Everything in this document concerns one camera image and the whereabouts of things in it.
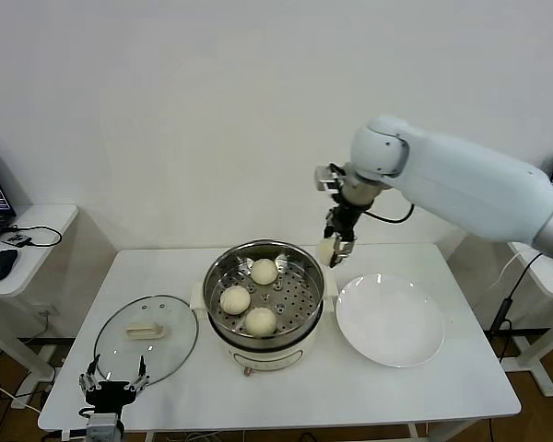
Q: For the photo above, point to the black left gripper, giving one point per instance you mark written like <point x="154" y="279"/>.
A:
<point x="108" y="395"/>

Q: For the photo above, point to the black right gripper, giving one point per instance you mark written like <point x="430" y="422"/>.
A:
<point x="345" y="221"/>

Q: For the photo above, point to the white steamed baozi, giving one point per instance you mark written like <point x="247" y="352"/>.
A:
<point x="326" y="252"/>
<point x="235" y="300"/>
<point x="260" y="322"/>
<point x="263" y="271"/>

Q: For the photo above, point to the round glass pot lid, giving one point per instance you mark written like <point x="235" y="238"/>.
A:
<point x="120" y="322"/>

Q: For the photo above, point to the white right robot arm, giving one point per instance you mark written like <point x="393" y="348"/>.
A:
<point x="465" y="184"/>

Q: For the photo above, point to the stainless steel steamer basket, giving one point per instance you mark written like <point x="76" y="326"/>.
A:
<point x="295" y="313"/>

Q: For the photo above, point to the white round plate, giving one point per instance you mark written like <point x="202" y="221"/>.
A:
<point x="387" y="322"/>

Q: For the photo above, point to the white electric cooker base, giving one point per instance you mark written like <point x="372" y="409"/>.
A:
<point x="267" y="357"/>

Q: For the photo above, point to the white side table with mouse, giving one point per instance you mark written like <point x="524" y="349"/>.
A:
<point x="41" y="258"/>

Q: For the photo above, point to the black computer mouse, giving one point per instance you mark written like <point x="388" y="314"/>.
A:
<point x="0" y="266"/>

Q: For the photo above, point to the small black usb hub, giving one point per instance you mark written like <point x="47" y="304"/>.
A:
<point x="17" y="240"/>

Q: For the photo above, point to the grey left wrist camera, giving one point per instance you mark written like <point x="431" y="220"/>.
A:
<point x="103" y="428"/>

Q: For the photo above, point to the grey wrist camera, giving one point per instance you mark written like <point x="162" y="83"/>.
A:
<point x="103" y="428"/>
<point x="326" y="178"/>

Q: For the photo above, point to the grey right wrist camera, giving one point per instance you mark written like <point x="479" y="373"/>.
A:
<point x="326" y="178"/>

